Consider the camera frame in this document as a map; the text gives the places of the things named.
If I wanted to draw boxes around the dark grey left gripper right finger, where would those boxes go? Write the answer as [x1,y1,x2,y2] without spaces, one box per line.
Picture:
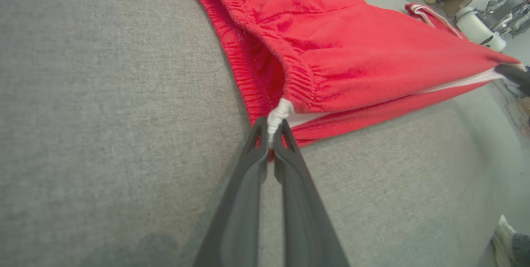
[273,119,351,267]

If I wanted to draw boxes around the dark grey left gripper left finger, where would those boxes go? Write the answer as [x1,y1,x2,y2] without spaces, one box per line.
[193,116,270,267]

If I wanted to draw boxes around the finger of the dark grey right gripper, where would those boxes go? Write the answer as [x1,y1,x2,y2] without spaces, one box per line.
[494,64,530,96]

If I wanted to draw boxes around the red and white t-shirt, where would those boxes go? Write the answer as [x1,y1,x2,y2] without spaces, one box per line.
[168,0,525,162]

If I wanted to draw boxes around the white cylinder canister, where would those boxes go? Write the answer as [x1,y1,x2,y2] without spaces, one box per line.
[455,7,508,53]

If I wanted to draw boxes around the silver metal machinery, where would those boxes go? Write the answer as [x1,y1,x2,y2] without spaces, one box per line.
[476,0,530,39]

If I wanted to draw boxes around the white sneaker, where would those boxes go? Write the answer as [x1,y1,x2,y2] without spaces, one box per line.
[491,215,518,267]

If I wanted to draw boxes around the grey fabric sofa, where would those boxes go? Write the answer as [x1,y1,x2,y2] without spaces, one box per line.
[0,0,525,267]

